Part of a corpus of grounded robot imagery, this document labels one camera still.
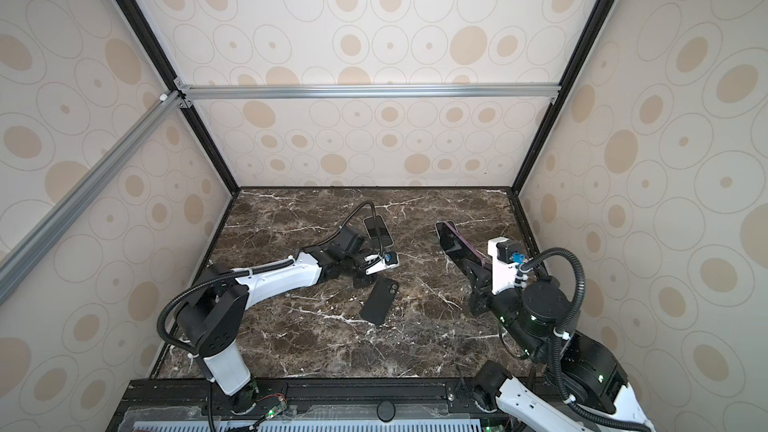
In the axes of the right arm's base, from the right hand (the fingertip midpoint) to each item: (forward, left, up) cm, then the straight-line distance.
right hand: (470, 262), depth 59 cm
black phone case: (+7, +20, -34) cm, 40 cm away
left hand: (+13, +16, -24) cm, 32 cm away
